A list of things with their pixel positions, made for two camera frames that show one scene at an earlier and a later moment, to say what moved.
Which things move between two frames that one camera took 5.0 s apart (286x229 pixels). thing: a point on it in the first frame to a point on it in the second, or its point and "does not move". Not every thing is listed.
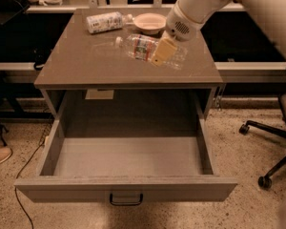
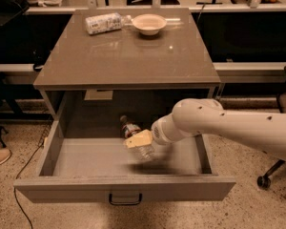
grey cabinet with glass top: (88, 75) does not move
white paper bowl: (150, 23) does not move
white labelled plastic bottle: (107, 22) does not move
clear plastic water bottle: (142, 47) to (143, 154)
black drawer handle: (137, 203) does not move
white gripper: (180, 25) to (159, 132)
